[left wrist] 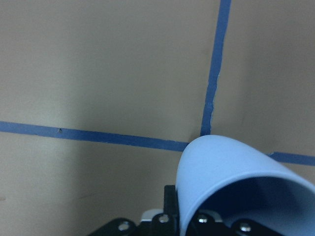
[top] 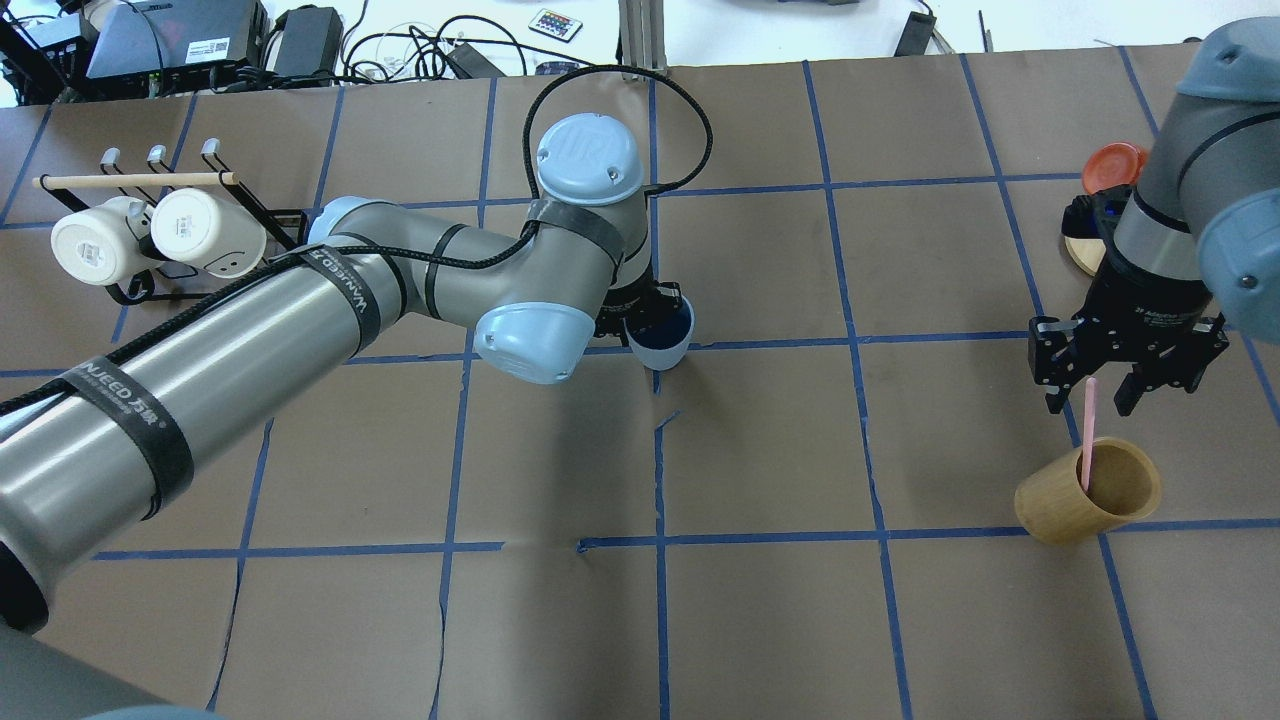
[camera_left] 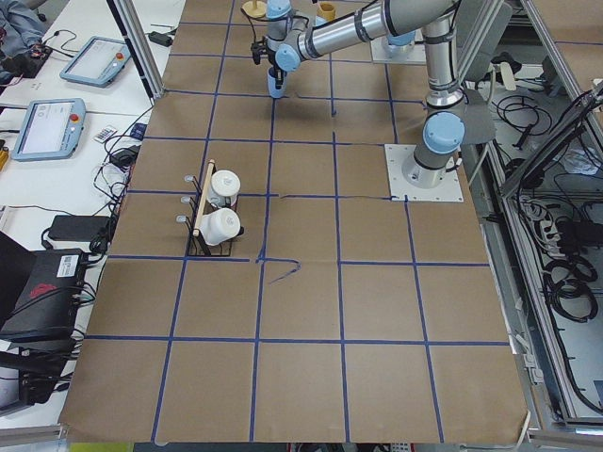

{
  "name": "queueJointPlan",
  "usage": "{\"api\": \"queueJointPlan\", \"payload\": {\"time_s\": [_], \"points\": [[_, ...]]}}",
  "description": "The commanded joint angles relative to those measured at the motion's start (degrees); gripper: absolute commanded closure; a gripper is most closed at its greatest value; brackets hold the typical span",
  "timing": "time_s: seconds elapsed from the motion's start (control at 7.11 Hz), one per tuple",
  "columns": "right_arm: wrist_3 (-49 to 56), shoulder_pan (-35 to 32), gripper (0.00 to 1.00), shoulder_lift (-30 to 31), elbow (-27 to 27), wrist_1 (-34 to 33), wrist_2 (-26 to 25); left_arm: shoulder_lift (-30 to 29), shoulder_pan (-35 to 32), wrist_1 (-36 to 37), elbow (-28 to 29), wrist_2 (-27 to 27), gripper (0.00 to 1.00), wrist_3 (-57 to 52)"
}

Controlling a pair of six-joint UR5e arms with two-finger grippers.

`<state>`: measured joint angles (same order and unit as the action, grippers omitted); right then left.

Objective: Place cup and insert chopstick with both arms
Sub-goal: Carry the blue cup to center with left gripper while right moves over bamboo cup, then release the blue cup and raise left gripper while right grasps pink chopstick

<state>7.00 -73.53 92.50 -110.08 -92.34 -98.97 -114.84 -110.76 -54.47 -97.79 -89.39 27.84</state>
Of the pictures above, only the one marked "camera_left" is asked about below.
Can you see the round wooden cup stand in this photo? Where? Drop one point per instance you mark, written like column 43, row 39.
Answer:
column 256, row 9

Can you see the small remote control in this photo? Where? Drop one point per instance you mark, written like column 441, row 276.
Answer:
column 105, row 134

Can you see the aluminium frame post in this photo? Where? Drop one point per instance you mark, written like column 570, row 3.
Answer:
column 127, row 20

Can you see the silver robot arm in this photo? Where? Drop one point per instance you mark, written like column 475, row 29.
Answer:
column 294, row 37
column 400, row 44

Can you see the teach pendant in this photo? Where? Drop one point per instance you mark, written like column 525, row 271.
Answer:
column 51, row 130
column 97, row 63

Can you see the teach pendant far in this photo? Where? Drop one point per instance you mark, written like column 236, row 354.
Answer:
column 97, row 63

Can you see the grey office chair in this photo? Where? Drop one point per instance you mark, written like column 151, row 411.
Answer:
column 480, row 26

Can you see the white mug near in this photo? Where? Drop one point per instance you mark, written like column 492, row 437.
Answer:
column 220, row 226

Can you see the white mug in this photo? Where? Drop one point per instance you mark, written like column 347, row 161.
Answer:
column 220, row 226
column 224, row 188

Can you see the wooden rack dowel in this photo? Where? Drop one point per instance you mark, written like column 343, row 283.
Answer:
column 203, row 197

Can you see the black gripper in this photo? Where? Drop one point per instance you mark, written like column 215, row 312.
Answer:
column 277, row 74

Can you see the white mug far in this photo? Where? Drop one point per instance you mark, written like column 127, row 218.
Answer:
column 224, row 188

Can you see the black computer box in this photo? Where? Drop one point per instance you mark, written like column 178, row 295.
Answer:
column 38, row 291

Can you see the light blue plastic cup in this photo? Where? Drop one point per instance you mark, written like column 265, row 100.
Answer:
column 276, row 79

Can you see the bamboo cylinder holder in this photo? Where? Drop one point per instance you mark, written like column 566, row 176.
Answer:
column 326, row 10

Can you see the teach pendant near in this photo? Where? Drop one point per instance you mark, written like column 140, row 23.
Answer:
column 51, row 130

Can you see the black wire mug rack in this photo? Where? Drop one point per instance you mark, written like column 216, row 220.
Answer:
column 196, row 245

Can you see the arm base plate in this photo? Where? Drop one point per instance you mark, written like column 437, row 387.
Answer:
column 409, row 182
column 410, row 53

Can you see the black power adapter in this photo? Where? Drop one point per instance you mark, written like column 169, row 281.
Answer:
column 77, row 228

